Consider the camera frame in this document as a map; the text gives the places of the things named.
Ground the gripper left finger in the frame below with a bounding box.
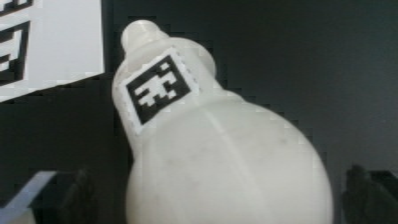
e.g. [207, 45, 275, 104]
[0, 169, 95, 224]

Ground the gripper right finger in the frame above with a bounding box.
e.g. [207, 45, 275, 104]
[340, 165, 398, 224]

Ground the white lamp bulb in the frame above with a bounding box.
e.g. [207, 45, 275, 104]
[111, 20, 333, 224]

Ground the white marker sheet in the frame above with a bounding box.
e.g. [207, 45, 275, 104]
[0, 0, 104, 102]

